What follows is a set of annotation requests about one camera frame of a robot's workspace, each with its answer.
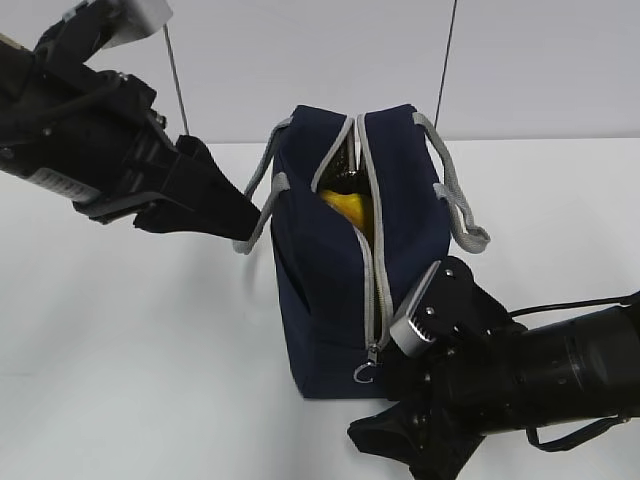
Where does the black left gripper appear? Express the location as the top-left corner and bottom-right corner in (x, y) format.
(29, 71), (260, 240)

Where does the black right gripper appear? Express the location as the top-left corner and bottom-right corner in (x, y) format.
(348, 256), (528, 480)

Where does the navy blue lunch bag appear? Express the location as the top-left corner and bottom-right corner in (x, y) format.
(234, 104), (490, 400)

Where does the yellow banana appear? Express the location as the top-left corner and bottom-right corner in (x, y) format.
(320, 190), (374, 242)

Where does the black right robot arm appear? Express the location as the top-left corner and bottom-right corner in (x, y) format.
(347, 256), (639, 479)

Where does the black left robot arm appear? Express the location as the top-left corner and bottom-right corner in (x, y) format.
(1, 42), (260, 240)

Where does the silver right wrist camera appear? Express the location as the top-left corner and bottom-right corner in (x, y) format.
(389, 261), (441, 359)

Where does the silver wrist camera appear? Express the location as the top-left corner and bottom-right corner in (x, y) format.
(389, 261), (441, 359)
(59, 0), (175, 54)

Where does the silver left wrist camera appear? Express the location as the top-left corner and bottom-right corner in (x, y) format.
(59, 0), (175, 54)

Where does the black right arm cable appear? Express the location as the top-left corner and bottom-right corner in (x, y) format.
(507, 294), (640, 454)

